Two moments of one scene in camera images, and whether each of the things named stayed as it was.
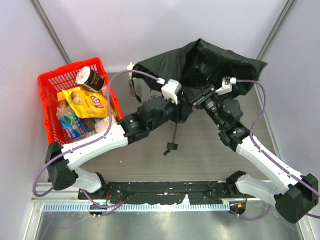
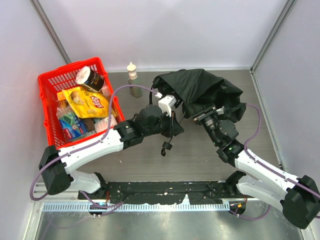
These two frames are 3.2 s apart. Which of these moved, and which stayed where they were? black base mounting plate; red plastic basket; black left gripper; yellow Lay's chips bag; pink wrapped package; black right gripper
Moved: black right gripper; black left gripper
Stayed: pink wrapped package; red plastic basket; black base mounting plate; yellow Lay's chips bag
